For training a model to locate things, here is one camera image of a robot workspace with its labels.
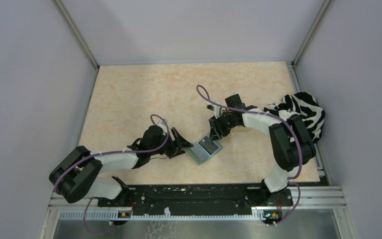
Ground green card holder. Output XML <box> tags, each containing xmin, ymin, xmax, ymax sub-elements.
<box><xmin>186</xmin><ymin>135</ymin><xmax>223</xmax><ymax>165</ymax></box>

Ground thin card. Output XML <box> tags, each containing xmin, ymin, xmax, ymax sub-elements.
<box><xmin>198</xmin><ymin>137</ymin><xmax>220</xmax><ymax>155</ymax></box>

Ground zebra striped cloth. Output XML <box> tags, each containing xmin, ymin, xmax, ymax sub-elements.
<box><xmin>263</xmin><ymin>92</ymin><xmax>326</xmax><ymax>143</ymax></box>

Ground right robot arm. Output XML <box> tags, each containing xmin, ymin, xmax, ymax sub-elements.
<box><xmin>207</xmin><ymin>94</ymin><xmax>316</xmax><ymax>205</ymax></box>

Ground aluminium frame rail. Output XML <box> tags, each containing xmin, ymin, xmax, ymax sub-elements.
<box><xmin>47</xmin><ymin>186</ymin><xmax>347</xmax><ymax>212</ymax></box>

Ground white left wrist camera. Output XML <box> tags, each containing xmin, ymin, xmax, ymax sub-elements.
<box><xmin>157</xmin><ymin>120</ymin><xmax>168</xmax><ymax>133</ymax></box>

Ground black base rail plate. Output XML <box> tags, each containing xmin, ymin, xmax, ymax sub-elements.
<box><xmin>97</xmin><ymin>183</ymin><xmax>293</xmax><ymax>216</ymax></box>

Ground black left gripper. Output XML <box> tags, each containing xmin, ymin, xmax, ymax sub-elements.
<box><xmin>150</xmin><ymin>127</ymin><xmax>193</xmax><ymax>159</ymax></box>

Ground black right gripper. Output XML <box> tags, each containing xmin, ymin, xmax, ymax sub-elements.
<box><xmin>208</xmin><ymin>113</ymin><xmax>239</xmax><ymax>142</ymax></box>

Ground cream oval card tray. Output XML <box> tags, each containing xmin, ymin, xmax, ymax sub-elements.
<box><xmin>232</xmin><ymin>125</ymin><xmax>252</xmax><ymax>132</ymax></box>

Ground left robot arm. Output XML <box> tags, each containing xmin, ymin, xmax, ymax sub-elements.
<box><xmin>49</xmin><ymin>123</ymin><xmax>193</xmax><ymax>206</ymax></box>

